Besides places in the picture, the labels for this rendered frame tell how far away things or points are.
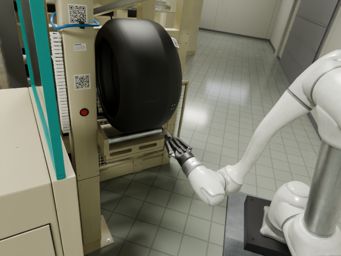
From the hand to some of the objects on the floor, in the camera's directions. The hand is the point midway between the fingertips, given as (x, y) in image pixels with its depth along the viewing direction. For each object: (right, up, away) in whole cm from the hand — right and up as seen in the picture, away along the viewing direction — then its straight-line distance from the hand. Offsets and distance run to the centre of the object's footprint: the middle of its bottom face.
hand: (167, 134), depth 120 cm
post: (-58, -76, +60) cm, 113 cm away
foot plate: (-58, -76, +60) cm, 113 cm away
